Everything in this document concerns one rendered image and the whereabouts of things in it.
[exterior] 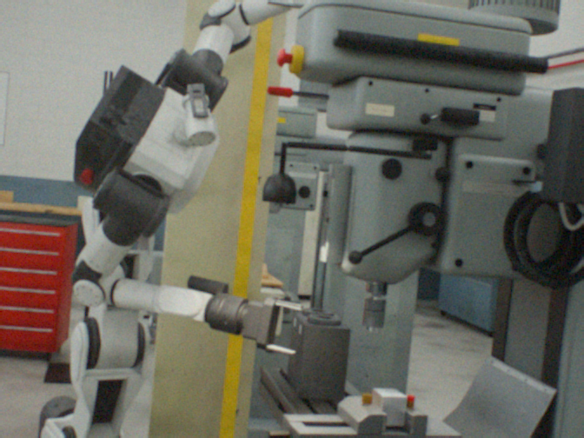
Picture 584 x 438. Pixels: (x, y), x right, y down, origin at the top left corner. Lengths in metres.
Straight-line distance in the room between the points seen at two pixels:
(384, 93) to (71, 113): 9.18
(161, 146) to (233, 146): 1.54
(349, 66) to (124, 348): 1.04
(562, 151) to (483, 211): 0.27
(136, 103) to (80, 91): 8.76
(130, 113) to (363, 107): 0.58
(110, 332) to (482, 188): 1.07
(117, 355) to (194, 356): 1.28
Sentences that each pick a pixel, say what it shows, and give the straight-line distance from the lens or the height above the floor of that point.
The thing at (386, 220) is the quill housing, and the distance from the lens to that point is 1.71.
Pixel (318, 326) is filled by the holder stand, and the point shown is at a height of 1.15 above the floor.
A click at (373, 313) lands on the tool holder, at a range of 1.81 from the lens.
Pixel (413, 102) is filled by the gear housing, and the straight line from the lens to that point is 1.70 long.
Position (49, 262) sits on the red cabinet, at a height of 0.73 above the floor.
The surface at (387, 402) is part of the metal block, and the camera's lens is 1.70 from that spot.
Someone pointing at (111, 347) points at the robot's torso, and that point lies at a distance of 2.27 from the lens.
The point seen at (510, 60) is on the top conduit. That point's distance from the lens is 1.75.
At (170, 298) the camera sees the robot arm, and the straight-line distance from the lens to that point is 1.95.
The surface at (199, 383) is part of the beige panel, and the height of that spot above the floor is 0.61.
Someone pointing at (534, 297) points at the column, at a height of 1.29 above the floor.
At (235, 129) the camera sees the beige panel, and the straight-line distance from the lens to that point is 3.47.
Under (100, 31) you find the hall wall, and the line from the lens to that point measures 10.82.
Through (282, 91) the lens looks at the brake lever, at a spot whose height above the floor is 1.70.
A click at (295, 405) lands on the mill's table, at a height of 0.96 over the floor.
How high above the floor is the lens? 1.51
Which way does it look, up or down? 3 degrees down
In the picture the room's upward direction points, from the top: 6 degrees clockwise
